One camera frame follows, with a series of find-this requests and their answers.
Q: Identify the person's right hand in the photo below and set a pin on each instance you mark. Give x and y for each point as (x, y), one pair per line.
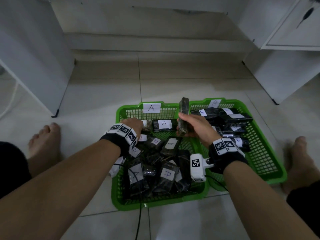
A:
(200, 129)

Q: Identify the person's left forearm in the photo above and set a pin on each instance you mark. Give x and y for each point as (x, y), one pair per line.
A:
(55, 192)

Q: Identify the person's left leg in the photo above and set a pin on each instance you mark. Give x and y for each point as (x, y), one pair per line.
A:
(42, 167)

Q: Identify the black packet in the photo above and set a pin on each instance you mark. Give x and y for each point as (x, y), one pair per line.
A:
(183, 107)

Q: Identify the white desk side panel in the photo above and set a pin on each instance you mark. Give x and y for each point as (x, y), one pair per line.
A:
(37, 59)

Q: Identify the green plastic basket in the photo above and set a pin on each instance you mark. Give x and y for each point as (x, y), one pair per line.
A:
(150, 203)
(270, 162)

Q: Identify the white desk cabinet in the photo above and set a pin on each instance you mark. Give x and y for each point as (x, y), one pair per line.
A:
(282, 72)

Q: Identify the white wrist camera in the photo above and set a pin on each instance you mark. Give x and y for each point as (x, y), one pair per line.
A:
(115, 169)
(197, 172)

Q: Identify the person's leg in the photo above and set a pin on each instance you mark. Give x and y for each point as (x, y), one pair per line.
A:
(42, 167)
(302, 179)

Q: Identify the person's left hand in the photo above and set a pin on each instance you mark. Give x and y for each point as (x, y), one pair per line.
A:
(133, 124)

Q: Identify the person's right foot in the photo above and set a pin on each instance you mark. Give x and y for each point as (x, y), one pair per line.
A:
(300, 154)

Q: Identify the black wristband with marker tags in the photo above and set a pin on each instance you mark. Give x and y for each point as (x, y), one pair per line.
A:
(230, 159)
(117, 141)

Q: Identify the person's right forearm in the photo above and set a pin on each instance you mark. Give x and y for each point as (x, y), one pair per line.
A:
(262, 204)

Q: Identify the person's right leg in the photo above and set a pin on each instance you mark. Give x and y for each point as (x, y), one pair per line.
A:
(302, 179)

